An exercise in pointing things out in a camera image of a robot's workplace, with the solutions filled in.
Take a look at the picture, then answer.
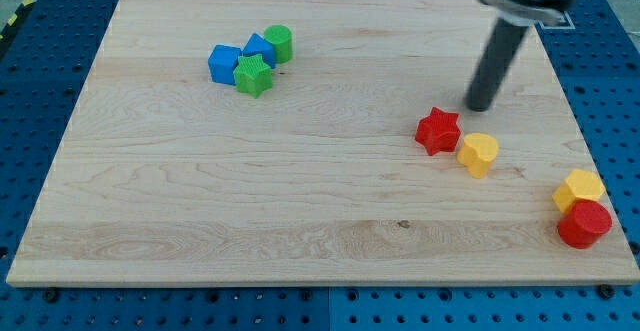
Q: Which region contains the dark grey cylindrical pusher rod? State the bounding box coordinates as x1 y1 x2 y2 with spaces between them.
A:
465 18 529 112

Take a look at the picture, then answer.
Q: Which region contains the red star block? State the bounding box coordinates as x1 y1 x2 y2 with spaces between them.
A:
414 107 461 156

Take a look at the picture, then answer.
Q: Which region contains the green star block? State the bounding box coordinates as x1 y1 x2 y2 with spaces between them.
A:
233 54 272 98

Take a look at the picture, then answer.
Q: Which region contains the yellow heart block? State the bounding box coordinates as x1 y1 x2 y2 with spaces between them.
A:
456 133 499 179

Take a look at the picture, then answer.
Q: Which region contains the yellow hexagon block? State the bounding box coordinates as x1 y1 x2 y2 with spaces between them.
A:
552 169 605 214

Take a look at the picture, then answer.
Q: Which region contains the red cylinder block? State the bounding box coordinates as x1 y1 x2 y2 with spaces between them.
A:
557 200 613 249

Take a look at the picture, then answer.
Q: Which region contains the green cylinder block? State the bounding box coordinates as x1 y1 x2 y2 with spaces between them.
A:
264 25 293 64

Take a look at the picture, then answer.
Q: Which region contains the blue pentagon block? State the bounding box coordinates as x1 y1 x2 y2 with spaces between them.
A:
242 33 276 69

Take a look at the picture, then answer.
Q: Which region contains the blue cube block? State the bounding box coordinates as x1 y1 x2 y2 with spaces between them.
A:
208 44 241 85

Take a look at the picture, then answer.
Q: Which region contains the light wooden board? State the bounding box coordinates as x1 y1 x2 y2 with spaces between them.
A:
7 0 639 288

